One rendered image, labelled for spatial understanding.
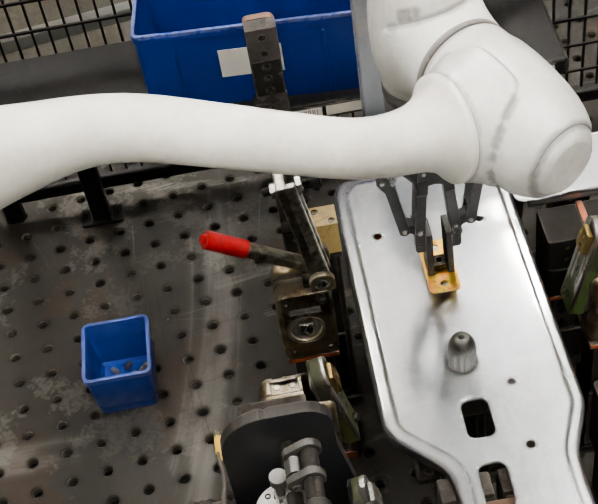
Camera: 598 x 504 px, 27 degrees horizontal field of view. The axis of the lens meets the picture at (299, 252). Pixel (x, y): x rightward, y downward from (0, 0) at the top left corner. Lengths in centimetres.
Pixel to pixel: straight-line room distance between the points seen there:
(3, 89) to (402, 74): 81
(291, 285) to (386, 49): 37
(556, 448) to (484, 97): 44
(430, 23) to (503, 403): 45
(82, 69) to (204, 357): 46
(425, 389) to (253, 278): 60
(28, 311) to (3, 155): 95
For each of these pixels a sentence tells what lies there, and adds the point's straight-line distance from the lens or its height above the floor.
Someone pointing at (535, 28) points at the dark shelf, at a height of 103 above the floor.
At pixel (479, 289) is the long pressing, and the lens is 151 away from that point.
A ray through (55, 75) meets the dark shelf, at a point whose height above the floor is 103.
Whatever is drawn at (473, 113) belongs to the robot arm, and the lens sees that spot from 109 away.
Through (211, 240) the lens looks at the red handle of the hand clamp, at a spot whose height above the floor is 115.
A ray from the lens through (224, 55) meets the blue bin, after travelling 169.
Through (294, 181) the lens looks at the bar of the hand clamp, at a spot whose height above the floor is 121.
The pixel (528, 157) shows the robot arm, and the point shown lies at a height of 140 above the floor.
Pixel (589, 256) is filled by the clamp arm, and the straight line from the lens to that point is 144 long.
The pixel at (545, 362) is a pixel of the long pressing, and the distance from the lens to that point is 144.
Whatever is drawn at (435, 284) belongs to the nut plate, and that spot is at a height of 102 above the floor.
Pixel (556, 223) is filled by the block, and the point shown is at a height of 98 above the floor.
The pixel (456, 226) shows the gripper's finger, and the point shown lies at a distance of 144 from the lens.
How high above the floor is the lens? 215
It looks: 47 degrees down
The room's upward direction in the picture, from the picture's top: 10 degrees counter-clockwise
